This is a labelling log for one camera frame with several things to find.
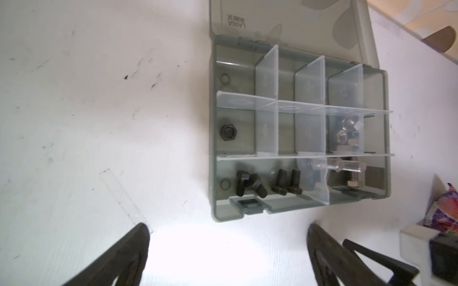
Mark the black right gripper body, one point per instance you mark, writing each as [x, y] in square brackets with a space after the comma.
[433, 253]

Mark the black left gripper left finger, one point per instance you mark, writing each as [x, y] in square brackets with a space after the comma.
[120, 265]

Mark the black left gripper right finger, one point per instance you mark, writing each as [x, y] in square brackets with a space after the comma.
[333, 264]

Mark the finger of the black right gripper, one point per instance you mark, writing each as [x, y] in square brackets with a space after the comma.
[403, 274]

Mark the black nut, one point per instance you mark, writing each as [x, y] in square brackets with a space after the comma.
[228, 132]

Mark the pink candy bag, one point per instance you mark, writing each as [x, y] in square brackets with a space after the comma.
[443, 213]

